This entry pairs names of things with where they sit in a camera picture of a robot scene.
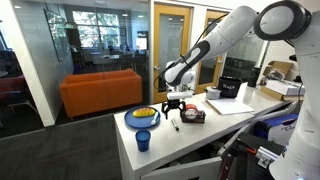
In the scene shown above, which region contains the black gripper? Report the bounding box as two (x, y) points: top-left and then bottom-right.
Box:
(161, 99), (186, 120)

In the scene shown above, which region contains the black marker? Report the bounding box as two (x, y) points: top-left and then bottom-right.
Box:
(171, 119), (179, 131)

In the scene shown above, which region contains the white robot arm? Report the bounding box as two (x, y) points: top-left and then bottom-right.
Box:
(164, 0), (320, 180)

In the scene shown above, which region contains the blue plastic cup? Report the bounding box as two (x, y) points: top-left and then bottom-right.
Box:
(135, 130), (151, 152)

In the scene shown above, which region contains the white spoon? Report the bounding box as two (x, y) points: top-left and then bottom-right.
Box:
(151, 111), (159, 125)

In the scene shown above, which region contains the yellow toy fruit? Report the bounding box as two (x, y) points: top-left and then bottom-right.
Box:
(133, 108), (155, 117)

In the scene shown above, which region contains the blue plate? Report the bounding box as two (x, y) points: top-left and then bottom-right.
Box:
(124, 106), (161, 129)

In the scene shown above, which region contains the grey pot with lid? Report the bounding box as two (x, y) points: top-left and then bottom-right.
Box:
(205, 86), (221, 100)

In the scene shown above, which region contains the white paper notepad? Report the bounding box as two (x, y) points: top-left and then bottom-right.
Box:
(207, 99), (254, 115)

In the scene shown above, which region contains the black basket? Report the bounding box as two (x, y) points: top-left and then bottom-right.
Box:
(218, 76), (242, 98)

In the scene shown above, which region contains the orange sofa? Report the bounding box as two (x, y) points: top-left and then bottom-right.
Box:
(60, 69), (142, 118)

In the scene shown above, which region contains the open cardboard box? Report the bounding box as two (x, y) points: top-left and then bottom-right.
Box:
(259, 61), (305, 101)

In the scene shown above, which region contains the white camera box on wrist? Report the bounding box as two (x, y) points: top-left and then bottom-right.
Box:
(167, 91), (193, 100)

